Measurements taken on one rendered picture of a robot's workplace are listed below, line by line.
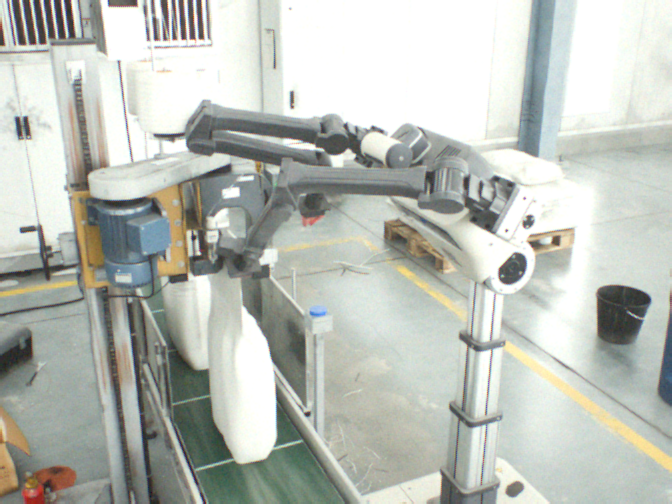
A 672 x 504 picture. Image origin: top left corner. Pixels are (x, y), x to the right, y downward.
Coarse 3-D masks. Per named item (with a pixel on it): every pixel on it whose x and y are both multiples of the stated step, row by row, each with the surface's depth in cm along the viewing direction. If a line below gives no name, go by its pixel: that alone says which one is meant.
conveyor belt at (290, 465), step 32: (160, 288) 376; (160, 320) 341; (192, 384) 288; (192, 416) 268; (192, 448) 250; (224, 448) 250; (288, 448) 250; (224, 480) 234; (256, 480) 234; (288, 480) 234; (320, 480) 234
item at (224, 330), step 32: (224, 256) 237; (224, 288) 244; (224, 320) 241; (224, 352) 230; (256, 352) 228; (224, 384) 233; (256, 384) 229; (224, 416) 241; (256, 416) 233; (256, 448) 238
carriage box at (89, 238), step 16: (80, 192) 209; (160, 192) 219; (176, 192) 222; (80, 208) 210; (176, 208) 223; (80, 224) 212; (176, 224) 225; (80, 240) 214; (96, 240) 216; (176, 240) 227; (80, 256) 218; (96, 256) 218; (160, 256) 226; (176, 256) 229; (160, 272) 228; (176, 272) 231
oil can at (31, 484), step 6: (30, 474) 270; (30, 480) 268; (36, 480) 271; (30, 486) 268; (36, 486) 269; (42, 486) 272; (24, 492) 268; (30, 492) 268; (36, 492) 269; (42, 492) 271; (24, 498) 269; (30, 498) 268; (36, 498) 269; (42, 498) 271
